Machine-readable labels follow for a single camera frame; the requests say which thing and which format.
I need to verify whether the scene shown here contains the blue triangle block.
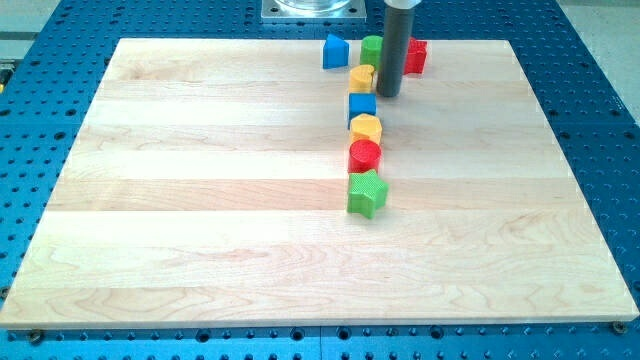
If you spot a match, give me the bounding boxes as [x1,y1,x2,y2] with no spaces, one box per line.
[322,34,350,69]

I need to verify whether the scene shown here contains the yellow hexagon block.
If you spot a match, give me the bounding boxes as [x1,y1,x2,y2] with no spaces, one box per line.
[349,113,382,144]

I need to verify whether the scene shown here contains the wooden board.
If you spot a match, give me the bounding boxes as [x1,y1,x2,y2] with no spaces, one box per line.
[1,38,638,329]

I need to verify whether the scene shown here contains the red circle block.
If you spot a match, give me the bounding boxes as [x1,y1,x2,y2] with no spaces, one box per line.
[348,139,382,173]

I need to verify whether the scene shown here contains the green star block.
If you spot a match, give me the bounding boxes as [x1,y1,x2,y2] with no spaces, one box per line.
[346,169,389,219]

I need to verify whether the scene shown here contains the green circle block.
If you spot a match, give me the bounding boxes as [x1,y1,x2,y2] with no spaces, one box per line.
[360,35,383,70]

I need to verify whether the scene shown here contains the blue square block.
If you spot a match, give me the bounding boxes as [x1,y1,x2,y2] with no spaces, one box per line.
[347,93,377,128]

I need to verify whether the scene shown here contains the yellow heart block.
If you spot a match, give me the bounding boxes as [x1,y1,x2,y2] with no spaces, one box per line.
[348,64,375,93]

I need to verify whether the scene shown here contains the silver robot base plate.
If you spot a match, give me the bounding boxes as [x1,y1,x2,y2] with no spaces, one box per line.
[261,0,367,22]

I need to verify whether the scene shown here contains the red star-shaped block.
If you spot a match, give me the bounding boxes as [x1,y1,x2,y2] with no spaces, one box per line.
[403,37,428,75]

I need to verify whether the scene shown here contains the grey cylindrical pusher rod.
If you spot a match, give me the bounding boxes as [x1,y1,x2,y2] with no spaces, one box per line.
[376,5,416,97]

